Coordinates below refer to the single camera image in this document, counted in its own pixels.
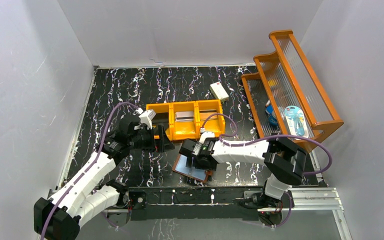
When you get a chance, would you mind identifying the brown leather card holder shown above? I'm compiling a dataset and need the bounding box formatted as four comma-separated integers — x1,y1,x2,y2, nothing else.
172,154,214,183

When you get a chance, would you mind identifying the black credit card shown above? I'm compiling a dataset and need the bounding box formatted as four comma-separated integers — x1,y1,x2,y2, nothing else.
152,112,169,123

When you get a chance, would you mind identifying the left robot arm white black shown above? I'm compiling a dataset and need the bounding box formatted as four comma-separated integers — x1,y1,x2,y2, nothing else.
33,120,175,240

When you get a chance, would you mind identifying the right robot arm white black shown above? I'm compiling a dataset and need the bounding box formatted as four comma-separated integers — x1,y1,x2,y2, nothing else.
173,136,308,207

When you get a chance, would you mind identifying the silver card in middle bin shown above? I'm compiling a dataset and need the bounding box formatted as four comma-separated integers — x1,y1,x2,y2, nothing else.
174,111,195,123

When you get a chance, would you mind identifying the card in right bin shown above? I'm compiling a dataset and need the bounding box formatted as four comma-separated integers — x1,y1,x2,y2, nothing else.
199,109,217,121

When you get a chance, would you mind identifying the left orange bin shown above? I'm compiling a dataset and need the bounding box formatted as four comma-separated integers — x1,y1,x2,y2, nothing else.
146,103,174,141

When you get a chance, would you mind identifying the orange bin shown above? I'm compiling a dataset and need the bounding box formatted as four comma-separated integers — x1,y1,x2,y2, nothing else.
196,99,226,137
169,101,199,141
146,103,174,141

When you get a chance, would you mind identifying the middle orange bin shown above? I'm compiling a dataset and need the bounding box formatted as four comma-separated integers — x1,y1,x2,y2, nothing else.
169,101,199,141

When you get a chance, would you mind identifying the right orange bin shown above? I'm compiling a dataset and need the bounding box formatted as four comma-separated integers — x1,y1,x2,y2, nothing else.
196,99,226,137

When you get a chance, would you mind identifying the white small box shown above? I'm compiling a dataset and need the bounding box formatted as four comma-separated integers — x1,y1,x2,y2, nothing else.
209,81,229,103

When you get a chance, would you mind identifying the blue packaged item on shelf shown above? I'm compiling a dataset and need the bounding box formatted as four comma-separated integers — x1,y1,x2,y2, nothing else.
284,105,309,138

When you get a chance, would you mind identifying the orange wooden shelf rack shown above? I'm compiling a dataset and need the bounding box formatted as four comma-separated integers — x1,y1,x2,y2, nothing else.
241,29,344,143

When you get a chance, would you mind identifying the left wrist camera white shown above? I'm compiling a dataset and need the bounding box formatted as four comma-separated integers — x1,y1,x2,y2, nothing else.
139,109,156,129

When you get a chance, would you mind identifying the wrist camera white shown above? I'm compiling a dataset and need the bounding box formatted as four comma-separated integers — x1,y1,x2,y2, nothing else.
199,128,215,144
139,109,156,129

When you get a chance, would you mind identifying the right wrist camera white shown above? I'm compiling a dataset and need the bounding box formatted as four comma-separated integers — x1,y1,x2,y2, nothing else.
199,128,215,144

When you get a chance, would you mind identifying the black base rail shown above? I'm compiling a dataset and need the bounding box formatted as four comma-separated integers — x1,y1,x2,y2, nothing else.
105,186,296,222

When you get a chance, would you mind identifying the aluminium frame rail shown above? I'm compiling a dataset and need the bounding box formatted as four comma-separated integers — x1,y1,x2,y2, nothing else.
42,187,345,214

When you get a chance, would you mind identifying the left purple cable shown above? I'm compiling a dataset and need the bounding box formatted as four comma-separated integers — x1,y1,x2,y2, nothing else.
39,101,143,240

